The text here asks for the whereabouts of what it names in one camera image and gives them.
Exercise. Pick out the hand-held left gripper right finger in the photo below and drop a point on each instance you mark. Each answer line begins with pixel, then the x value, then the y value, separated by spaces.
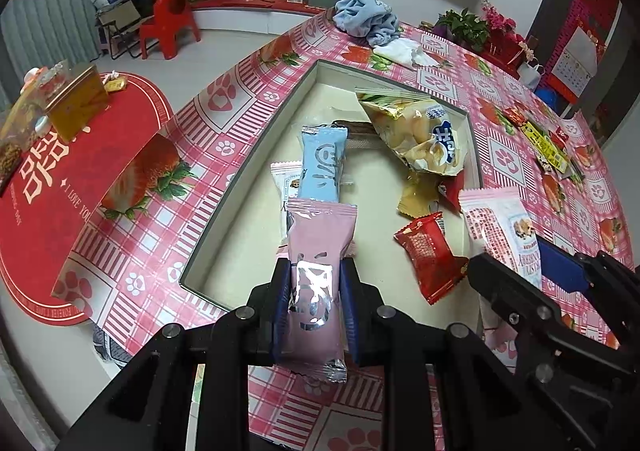
pixel 350 316

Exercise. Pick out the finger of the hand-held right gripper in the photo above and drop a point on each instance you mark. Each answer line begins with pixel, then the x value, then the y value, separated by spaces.
pixel 560 263
pixel 500 281

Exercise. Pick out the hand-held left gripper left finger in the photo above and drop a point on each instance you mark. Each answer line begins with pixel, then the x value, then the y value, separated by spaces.
pixel 281 326

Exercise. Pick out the pink white snack packet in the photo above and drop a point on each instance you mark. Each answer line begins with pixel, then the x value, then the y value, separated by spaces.
pixel 285 181
pixel 505 231

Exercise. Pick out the red snack packet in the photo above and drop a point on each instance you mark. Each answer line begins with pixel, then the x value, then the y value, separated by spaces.
pixel 430 256

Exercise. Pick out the pink bar packet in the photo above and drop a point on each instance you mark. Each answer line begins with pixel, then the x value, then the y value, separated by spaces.
pixel 317 241

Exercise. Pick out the small red candy packet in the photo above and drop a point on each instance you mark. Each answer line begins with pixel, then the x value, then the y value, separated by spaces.
pixel 452 196

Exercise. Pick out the gold snack packet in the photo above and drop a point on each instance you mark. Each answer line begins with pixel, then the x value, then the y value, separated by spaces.
pixel 417 196

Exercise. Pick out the light blue bar packet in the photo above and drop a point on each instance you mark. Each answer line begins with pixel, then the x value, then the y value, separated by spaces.
pixel 322 166

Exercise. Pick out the yellow blue chips bag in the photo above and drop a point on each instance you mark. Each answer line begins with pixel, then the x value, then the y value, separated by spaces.
pixel 425 131

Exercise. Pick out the clear brown bar packet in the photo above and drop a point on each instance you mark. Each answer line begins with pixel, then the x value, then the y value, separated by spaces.
pixel 357 128

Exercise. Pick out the beige tray box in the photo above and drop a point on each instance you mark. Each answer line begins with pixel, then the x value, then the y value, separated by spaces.
pixel 330 101

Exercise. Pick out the yellow snack packet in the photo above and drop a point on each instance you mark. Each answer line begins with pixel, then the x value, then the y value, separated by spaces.
pixel 545 146

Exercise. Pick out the small square red packet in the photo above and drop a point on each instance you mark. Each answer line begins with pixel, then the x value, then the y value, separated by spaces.
pixel 562 136

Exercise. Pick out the red gold patterned packet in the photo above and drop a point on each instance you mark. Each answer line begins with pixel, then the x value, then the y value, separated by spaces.
pixel 515 118

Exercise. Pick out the blue plastic bag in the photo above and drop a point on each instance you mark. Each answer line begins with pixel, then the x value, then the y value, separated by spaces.
pixel 550 100

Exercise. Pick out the white paper bag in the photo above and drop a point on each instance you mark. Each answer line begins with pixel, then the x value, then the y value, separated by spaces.
pixel 531 76

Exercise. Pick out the red flower box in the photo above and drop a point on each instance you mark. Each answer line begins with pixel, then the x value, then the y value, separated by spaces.
pixel 505 55

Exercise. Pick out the pink checked strawberry tablecloth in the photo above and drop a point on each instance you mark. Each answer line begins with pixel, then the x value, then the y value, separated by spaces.
pixel 225 96

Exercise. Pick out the white cloth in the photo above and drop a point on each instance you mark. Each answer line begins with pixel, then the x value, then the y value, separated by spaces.
pixel 405 53

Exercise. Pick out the pink artificial flowers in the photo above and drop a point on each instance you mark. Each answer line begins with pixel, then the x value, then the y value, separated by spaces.
pixel 500 21

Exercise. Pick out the green potted plant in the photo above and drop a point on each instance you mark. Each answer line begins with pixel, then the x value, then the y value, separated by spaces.
pixel 465 28

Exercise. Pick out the red round rug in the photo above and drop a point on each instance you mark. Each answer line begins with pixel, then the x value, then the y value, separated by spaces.
pixel 50 191

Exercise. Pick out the small gold packet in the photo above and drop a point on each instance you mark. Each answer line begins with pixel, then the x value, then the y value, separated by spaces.
pixel 115 83

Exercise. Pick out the light blue clothing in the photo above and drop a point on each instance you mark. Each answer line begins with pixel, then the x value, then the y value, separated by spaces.
pixel 365 16

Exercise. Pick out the gold gift box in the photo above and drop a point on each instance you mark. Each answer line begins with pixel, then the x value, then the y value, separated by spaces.
pixel 80 101

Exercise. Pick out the clear snack box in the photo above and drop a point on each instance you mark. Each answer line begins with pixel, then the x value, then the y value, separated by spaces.
pixel 20 141

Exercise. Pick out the red low bench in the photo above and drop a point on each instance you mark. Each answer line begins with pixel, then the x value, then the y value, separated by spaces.
pixel 250 3

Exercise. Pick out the red plastic chair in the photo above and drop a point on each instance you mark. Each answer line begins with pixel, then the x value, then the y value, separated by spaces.
pixel 170 18

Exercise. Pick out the folding chair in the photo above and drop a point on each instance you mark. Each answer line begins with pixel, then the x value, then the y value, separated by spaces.
pixel 117 18

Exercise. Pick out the grey curtain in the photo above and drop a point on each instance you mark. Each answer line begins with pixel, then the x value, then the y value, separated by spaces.
pixel 50 21

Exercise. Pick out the wall calendar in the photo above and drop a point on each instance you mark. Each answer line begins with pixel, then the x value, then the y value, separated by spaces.
pixel 575 66

